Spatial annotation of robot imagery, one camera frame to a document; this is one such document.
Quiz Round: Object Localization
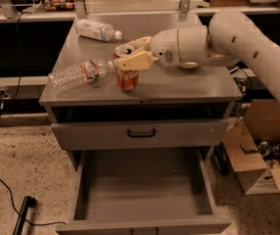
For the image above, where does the clear crushed water bottle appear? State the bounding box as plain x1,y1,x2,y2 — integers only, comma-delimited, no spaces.
48,59,115,94

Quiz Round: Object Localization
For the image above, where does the grey drawer cabinet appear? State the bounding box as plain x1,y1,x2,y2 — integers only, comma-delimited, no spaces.
38,12,244,168

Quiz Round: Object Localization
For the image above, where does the black drawer handle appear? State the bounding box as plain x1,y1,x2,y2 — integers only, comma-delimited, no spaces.
127,128,156,138

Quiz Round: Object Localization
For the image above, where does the white labelled plastic bottle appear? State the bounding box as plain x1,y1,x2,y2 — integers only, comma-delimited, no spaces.
74,19,122,42

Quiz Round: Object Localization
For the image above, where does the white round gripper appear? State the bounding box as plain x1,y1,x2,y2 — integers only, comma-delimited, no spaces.
114,29,180,71

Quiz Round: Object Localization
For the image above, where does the grey top drawer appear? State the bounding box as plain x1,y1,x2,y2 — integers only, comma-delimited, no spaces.
51,119,228,151

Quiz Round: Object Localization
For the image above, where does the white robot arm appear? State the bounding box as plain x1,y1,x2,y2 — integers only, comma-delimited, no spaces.
114,10,280,103

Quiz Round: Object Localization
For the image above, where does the grey open middle drawer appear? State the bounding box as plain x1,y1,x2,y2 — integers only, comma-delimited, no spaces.
56,148,230,235

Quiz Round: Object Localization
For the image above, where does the black floor cable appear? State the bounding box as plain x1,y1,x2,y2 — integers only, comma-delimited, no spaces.
0,174,68,227

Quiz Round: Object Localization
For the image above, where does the red coke can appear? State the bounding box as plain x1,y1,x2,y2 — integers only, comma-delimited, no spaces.
114,44,138,91

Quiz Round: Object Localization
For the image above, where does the black hanging cable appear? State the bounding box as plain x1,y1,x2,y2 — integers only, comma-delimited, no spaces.
0,12,25,145

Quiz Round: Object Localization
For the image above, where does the black bar on floor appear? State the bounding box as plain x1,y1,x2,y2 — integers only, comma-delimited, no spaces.
13,196,36,235

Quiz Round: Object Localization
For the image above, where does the brown cardboard box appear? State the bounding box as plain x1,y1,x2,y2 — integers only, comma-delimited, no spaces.
223,100,280,195

